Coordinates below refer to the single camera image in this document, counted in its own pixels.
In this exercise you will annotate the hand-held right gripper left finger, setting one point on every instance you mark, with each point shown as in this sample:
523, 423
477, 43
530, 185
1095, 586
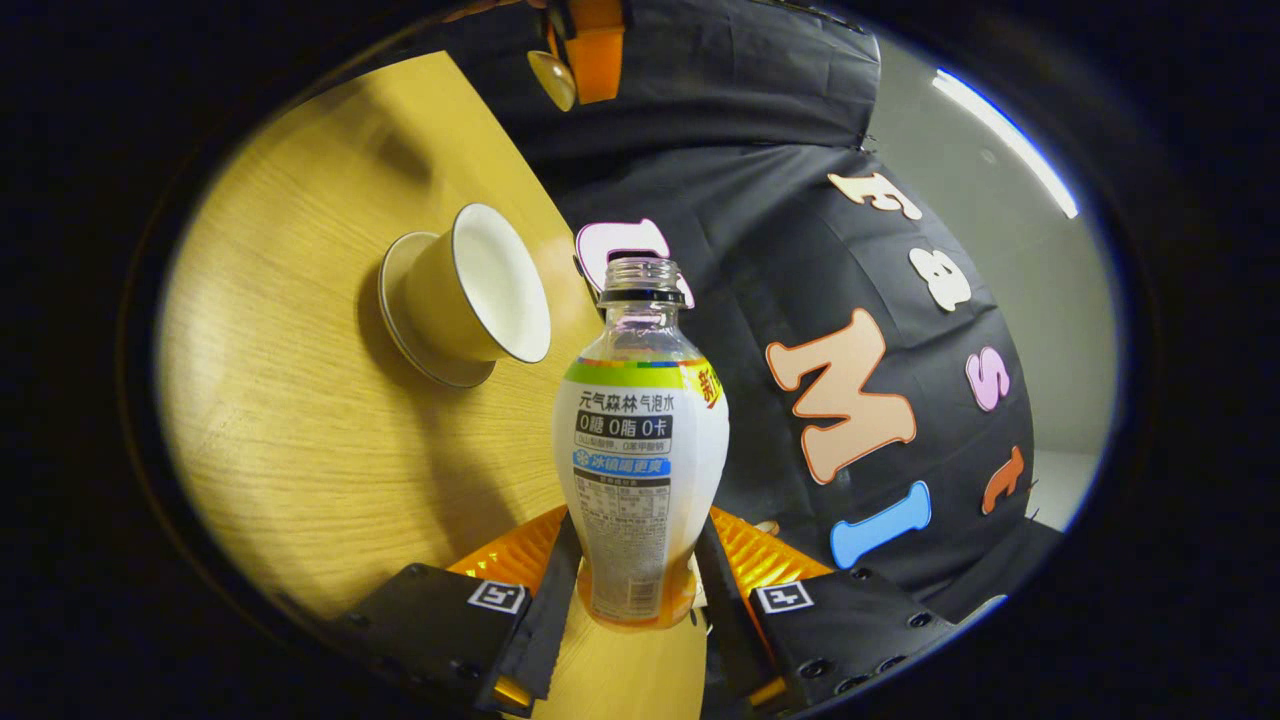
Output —
545, 610

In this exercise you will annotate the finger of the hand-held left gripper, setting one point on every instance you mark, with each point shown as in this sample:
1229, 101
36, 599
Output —
598, 65
553, 40

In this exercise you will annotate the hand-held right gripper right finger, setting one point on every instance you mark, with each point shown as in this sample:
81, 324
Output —
725, 610

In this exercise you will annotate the plastic water bottle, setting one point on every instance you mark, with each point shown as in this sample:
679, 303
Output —
640, 450

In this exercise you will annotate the cream ceramic teacup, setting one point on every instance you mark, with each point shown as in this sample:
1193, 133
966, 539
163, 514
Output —
450, 300

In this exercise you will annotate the black backdrop cloth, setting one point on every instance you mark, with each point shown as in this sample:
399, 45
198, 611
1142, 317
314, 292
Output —
760, 130

